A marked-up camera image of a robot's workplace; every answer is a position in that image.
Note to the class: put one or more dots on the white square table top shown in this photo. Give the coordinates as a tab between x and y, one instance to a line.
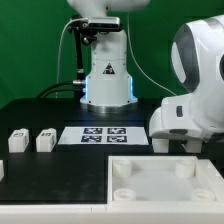
163	179

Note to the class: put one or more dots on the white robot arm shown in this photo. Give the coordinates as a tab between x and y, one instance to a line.
197	57

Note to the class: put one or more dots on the white sheet with tags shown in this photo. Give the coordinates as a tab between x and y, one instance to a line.
103	135

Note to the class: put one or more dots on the white obstacle left piece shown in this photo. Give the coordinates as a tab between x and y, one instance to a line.
1	170

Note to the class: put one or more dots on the black camera pole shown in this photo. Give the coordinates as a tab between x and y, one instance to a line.
80	69

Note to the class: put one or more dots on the black camera on pole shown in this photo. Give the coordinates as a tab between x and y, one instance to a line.
99	24

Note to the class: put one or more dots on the white obstacle front rail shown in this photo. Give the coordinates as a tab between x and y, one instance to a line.
115	213

